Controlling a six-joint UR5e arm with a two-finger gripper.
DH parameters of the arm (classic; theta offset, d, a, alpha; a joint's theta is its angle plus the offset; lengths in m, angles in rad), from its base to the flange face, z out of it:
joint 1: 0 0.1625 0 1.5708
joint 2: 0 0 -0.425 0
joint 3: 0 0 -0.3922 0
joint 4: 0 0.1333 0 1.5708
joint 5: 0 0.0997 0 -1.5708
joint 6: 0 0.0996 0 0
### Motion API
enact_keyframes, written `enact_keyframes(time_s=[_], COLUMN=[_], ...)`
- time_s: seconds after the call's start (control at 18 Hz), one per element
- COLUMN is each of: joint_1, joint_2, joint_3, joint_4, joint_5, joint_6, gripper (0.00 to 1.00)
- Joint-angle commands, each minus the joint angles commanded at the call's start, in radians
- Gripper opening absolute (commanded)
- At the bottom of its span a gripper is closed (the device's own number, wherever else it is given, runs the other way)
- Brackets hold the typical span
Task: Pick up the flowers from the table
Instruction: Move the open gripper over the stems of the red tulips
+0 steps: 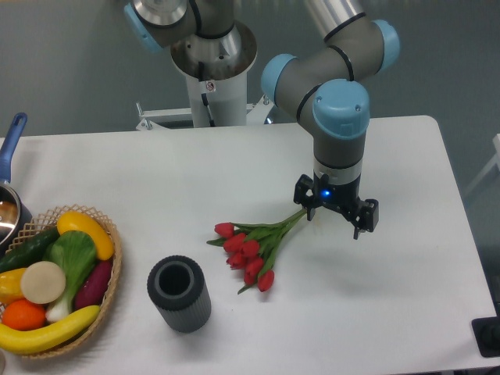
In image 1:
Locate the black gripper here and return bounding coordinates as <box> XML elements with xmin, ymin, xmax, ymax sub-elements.
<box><xmin>293</xmin><ymin>174</ymin><xmax>379</xmax><ymax>240</ymax></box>

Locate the red tulip bouquet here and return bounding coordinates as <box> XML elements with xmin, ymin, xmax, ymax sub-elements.
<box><xmin>207</xmin><ymin>209</ymin><xmax>306</xmax><ymax>294</ymax></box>

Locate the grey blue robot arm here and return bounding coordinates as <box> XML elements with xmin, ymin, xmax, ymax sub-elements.
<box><xmin>124</xmin><ymin>1</ymin><xmax>400</xmax><ymax>233</ymax></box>

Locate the dark grey ribbed vase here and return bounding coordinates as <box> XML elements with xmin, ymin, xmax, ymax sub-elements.
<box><xmin>147</xmin><ymin>255</ymin><xmax>212</xmax><ymax>333</ymax></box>

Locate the black device at edge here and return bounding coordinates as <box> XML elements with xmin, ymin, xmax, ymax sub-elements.
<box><xmin>471</xmin><ymin>316</ymin><xmax>499</xmax><ymax>358</ymax></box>

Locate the purple sweet potato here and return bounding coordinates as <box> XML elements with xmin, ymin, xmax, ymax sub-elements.
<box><xmin>73</xmin><ymin>261</ymin><xmax>113</xmax><ymax>310</ymax></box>

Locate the green bok choy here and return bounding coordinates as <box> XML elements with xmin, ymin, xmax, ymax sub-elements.
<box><xmin>43</xmin><ymin>230</ymin><xmax>97</xmax><ymax>323</ymax></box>

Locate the woven wicker basket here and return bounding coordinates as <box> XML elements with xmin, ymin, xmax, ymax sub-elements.
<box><xmin>1</xmin><ymin>205</ymin><xmax>122</xmax><ymax>359</ymax></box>

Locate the beige round disc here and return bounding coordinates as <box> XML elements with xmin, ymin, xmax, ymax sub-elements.
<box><xmin>20</xmin><ymin>261</ymin><xmax>66</xmax><ymax>305</ymax></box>

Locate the green cucumber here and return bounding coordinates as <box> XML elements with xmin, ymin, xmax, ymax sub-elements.
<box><xmin>1</xmin><ymin>227</ymin><xmax>59</xmax><ymax>273</ymax></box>

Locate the orange fruit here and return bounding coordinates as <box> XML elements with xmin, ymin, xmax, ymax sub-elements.
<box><xmin>2</xmin><ymin>299</ymin><xmax>45</xmax><ymax>331</ymax></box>

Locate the yellow bell pepper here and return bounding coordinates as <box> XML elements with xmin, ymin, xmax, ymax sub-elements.
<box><xmin>0</xmin><ymin>268</ymin><xmax>26</xmax><ymax>305</ymax></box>

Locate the yellow banana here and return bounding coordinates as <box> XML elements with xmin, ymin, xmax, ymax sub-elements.
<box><xmin>1</xmin><ymin>305</ymin><xmax>101</xmax><ymax>355</ymax></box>

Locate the white frame at right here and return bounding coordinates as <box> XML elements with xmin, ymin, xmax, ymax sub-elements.
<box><xmin>464</xmin><ymin>134</ymin><xmax>499</xmax><ymax>203</ymax></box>

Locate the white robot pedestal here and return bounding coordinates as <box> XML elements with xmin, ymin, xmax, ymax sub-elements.
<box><xmin>136</xmin><ymin>21</ymin><xmax>273</xmax><ymax>130</ymax></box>

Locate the blue handled saucepan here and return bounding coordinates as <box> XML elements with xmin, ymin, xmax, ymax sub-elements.
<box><xmin>1</xmin><ymin>112</ymin><xmax>32</xmax><ymax>257</ymax></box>

